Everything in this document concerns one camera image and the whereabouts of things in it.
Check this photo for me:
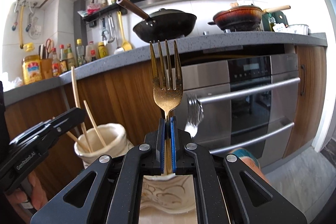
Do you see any wooden chopstick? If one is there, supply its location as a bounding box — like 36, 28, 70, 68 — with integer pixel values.
66, 122, 92, 152
71, 66, 93, 154
83, 100, 106, 147

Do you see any silver fork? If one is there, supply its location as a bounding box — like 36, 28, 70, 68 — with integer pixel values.
185, 94, 204, 138

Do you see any gold fork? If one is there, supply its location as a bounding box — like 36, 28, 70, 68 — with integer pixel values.
150, 41, 183, 174

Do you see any wooden kitchen cabinet door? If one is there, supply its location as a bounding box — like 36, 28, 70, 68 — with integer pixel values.
75, 61, 161, 145

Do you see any person's left hand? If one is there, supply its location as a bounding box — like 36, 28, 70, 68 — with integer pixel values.
4, 170, 49, 224

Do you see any printed quilted table mat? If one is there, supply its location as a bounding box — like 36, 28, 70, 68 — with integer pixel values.
230, 147, 270, 184

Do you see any cream ceramic utensil holder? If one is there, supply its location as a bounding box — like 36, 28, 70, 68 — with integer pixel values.
73, 122, 197, 215

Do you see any stainless steel built-in oven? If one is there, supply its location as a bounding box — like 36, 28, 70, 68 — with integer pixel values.
174, 53, 300, 166

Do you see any yellow oil jar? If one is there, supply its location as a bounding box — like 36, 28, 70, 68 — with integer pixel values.
22, 43, 42, 85

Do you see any wooden utensil cup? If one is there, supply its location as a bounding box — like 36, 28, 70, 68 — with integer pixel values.
41, 59, 53, 80

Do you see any red-cap sauce bottle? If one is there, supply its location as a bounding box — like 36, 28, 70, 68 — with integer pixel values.
52, 48, 60, 77

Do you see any dark soy sauce bottle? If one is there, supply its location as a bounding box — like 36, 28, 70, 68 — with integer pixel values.
60, 44, 68, 74

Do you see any clear oil bottle yellow cap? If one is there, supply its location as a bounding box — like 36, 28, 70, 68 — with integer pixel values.
76, 39, 85, 67

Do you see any yellow mustard bottle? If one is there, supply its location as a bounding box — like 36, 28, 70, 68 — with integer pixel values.
98, 42, 108, 59

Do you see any yellow hanging spatula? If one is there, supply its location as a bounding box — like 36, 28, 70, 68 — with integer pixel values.
117, 11, 132, 51

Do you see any red-brown frying pan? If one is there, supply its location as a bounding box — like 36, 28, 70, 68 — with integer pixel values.
207, 5, 291, 32

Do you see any black wok with wooden handle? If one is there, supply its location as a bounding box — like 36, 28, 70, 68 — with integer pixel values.
116, 0, 197, 43

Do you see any black wall spice shelf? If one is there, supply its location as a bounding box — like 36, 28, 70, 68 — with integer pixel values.
81, 3, 127, 23

